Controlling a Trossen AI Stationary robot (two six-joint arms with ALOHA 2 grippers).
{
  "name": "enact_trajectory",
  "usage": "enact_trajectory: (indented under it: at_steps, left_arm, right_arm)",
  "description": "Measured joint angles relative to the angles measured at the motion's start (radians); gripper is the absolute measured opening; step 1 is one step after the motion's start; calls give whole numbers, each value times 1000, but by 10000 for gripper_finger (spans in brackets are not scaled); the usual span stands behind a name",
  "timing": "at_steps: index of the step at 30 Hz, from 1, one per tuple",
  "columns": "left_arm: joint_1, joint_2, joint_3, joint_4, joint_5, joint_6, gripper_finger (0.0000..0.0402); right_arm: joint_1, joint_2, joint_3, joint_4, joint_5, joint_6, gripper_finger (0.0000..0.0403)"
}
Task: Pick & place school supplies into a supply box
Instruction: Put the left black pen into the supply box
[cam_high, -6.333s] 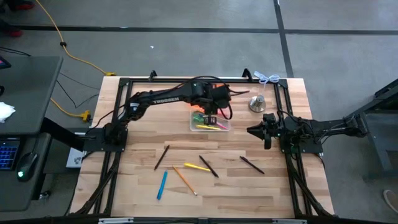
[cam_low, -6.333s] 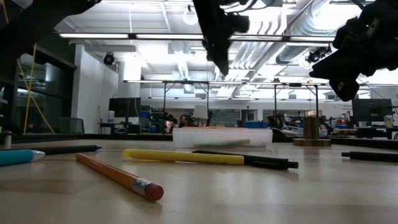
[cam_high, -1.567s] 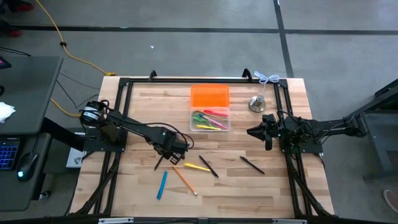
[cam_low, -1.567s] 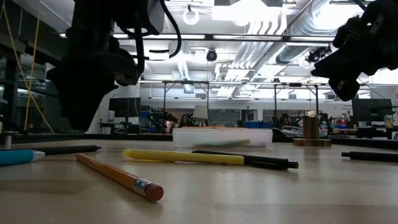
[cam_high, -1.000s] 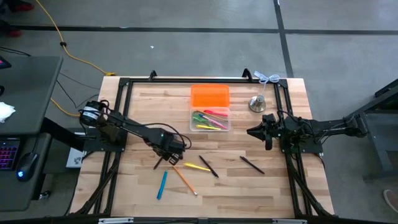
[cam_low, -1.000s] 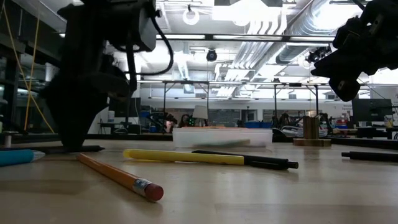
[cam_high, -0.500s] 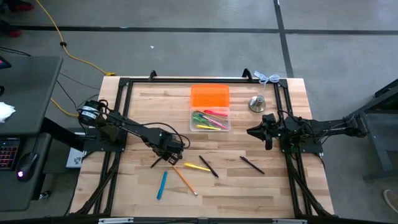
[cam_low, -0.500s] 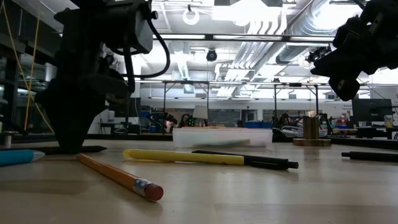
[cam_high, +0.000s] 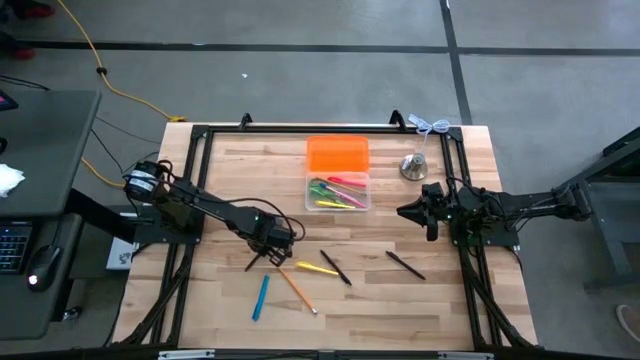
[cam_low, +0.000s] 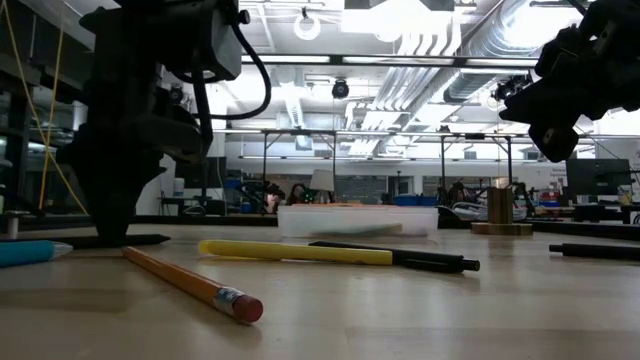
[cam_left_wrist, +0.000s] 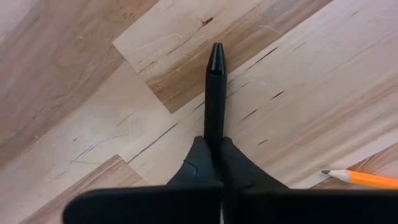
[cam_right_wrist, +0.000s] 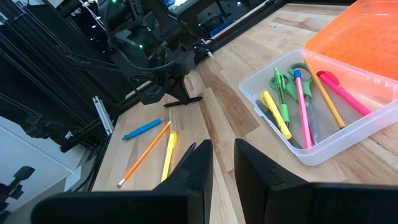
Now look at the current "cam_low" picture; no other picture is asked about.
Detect yellow hanging cable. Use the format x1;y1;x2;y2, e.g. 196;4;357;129
1;0;90;217

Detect white lamp shade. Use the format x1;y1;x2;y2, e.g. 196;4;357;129
308;168;336;193

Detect black pen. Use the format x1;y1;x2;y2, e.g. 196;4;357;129
548;242;640;261
0;232;172;250
308;240;481;275

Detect black monitor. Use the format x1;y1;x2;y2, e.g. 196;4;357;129
174;156;229;190
566;158;634;198

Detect blue pen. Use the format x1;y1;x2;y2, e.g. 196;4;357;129
0;239;75;269

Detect blue storage bins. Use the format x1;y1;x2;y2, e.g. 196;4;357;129
393;194;440;208

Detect clear plastic supply box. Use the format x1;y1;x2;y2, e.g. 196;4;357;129
276;204;440;239

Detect black overhead camera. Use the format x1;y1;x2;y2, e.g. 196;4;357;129
330;78;351;100

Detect white ring lamp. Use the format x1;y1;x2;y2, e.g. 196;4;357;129
292;13;323;43

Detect orange pencil with red eraser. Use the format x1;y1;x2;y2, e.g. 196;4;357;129
121;245;265;324

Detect yellow highlighter pen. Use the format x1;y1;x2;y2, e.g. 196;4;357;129
197;239;395;267

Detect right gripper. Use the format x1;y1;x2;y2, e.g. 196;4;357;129
499;0;640;164

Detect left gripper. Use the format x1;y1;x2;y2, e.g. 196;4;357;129
57;54;207;242

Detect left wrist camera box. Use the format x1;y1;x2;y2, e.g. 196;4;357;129
172;0;245;84

